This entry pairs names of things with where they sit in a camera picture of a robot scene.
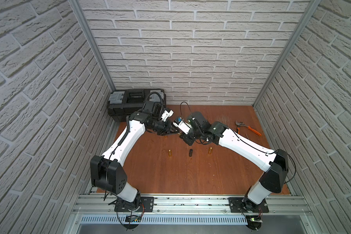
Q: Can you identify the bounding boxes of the aluminium rail frame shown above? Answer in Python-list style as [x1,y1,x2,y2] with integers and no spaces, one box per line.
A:
[64,188,321,234]

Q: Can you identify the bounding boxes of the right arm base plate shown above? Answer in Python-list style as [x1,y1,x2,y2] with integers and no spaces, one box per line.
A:
[228,197,269,213]

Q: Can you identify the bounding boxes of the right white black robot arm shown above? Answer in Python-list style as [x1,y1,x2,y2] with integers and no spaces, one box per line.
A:
[173,112,289,207]

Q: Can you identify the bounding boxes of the black plastic toolbox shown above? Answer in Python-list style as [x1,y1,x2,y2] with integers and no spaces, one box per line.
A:
[107,88,166,122]

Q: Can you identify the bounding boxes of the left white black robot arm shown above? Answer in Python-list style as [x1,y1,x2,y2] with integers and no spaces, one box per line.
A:
[90,108,174,210]

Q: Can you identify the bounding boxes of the orange handled pliers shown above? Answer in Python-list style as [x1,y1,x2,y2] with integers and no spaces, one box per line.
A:
[235,121,262,136]

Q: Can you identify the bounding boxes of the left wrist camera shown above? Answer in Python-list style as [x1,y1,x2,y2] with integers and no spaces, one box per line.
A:
[161,109,174,122]

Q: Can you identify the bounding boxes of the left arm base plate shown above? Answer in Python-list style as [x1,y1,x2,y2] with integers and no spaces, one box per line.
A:
[114,197,155,213]

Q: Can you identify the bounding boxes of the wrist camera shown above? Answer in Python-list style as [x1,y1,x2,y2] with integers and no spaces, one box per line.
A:
[173,117,192,134]
[161,109,174,122]

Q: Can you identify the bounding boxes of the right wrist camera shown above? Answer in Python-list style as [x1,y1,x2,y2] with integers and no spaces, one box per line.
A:
[173,117,192,134]

